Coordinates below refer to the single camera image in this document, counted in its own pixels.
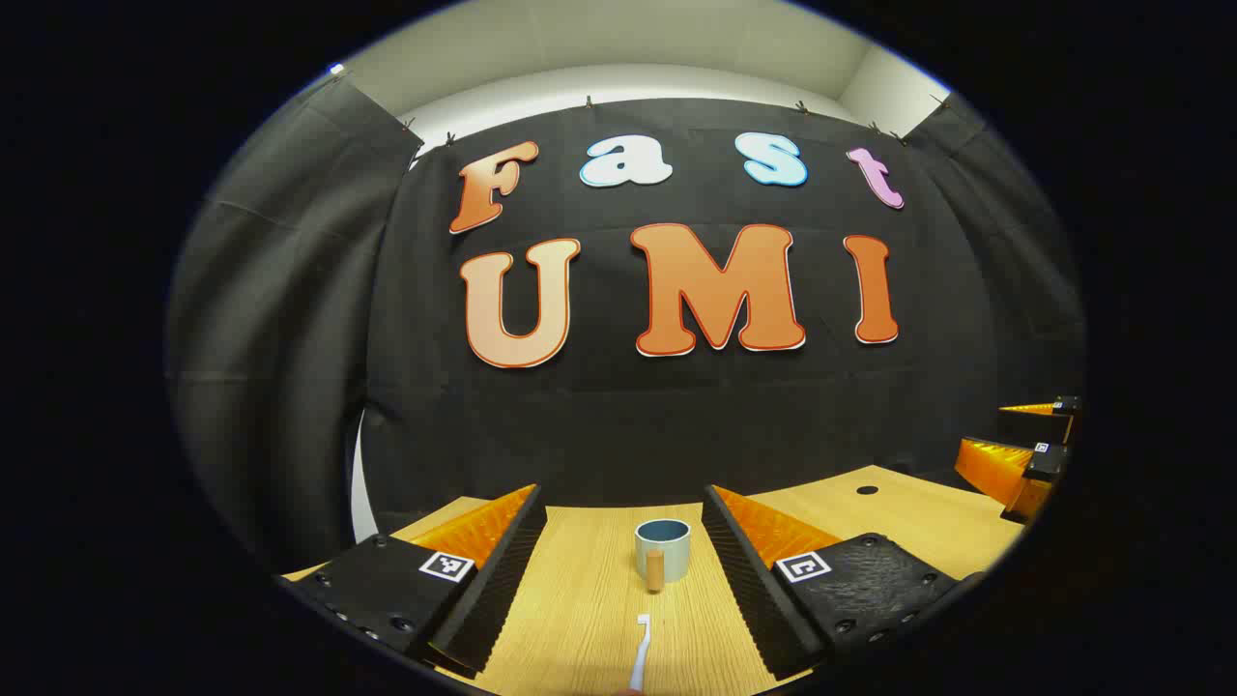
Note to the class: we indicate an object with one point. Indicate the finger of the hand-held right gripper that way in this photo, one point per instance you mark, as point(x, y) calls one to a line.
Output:
point(995, 469)
point(1068, 406)

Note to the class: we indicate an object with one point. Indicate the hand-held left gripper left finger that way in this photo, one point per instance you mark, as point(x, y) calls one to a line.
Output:
point(498, 585)

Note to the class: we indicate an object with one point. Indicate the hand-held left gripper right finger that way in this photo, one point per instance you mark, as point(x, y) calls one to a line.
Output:
point(744, 580)

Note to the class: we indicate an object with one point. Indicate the light blue cup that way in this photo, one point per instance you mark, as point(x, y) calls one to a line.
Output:
point(667, 546)

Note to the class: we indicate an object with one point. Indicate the white toothbrush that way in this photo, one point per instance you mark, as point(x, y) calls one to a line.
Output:
point(641, 652)

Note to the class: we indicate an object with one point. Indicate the wooden desktop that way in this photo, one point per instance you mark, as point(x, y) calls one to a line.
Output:
point(580, 619)

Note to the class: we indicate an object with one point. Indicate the black backdrop cloth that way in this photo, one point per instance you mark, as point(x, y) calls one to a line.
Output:
point(618, 425)

